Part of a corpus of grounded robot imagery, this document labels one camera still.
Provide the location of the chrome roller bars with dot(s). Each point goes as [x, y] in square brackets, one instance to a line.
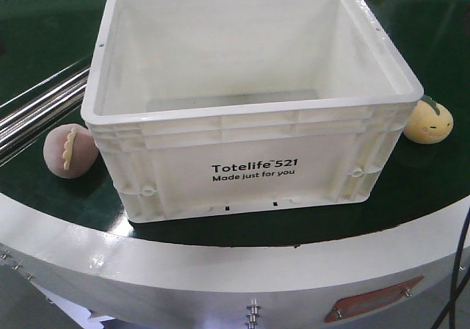
[26, 116]

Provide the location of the pink plush ball toy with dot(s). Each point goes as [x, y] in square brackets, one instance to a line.
[69, 151]

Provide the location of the white plastic Totelife crate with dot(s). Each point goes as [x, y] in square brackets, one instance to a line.
[211, 107]

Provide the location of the yellow plush fruit toy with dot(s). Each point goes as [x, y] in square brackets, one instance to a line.
[429, 123]

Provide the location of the orange label plate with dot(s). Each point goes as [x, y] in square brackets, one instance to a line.
[349, 307]

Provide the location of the white curved conveyor rim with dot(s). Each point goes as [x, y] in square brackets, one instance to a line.
[183, 286]

